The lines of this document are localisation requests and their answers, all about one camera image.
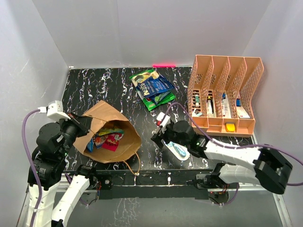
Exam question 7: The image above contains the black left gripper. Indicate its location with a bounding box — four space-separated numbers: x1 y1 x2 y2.
57 110 93 157

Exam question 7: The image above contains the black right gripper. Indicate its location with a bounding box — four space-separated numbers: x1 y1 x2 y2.
151 122 189 148

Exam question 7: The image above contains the blue sweet chilli chips bag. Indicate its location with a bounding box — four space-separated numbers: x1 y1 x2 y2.
87 138 94 153

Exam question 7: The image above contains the yellow green snack bag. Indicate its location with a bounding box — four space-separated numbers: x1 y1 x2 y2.
96 128 124 136

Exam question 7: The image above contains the brown paper bag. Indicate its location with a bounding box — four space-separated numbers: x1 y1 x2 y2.
73 101 142 164

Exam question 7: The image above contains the red snack packet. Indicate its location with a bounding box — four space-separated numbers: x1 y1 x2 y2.
102 133 124 152

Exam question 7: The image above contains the blue Burts chips bag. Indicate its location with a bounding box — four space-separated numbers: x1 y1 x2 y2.
149 91 170 105

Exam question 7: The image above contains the dark blue potato chips bag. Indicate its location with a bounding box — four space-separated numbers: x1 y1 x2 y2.
134 71 174 98

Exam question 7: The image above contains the green cassava chips bag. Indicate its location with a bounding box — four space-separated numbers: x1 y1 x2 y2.
129 69 175 111

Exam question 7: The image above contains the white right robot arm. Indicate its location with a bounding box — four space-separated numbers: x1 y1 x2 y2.
151 120 293 194

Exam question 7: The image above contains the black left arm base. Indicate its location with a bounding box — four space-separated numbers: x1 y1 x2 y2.
75 165 113 191

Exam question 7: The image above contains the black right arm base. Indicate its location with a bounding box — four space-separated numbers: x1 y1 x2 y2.
193 174 232 194

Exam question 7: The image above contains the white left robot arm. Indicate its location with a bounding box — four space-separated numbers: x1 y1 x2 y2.
21 113 98 227

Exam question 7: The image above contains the toothbrush blister pack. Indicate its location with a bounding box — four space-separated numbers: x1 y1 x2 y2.
164 142 190 161

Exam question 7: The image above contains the yellow item in organizer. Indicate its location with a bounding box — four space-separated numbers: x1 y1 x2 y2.
225 122 236 132

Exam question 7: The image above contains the orange plastic file organizer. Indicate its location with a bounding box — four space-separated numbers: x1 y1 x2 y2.
187 55 264 137

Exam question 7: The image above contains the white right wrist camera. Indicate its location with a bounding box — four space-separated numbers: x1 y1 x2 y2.
156 112 170 128

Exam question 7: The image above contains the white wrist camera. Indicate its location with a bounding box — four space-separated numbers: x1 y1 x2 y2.
156 112 170 128
38 100 71 122

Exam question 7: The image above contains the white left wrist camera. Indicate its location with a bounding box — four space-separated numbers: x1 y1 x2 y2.
38 100 71 122

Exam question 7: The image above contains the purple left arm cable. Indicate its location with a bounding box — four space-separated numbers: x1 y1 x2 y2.
21 109 48 227

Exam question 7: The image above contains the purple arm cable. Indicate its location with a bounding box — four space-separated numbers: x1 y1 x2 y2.
21 109 48 227
165 102 303 206

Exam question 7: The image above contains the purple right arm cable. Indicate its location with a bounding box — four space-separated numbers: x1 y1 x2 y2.
165 102 303 206

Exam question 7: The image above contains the aluminium rail frame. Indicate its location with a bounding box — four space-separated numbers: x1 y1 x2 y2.
18 140 292 227

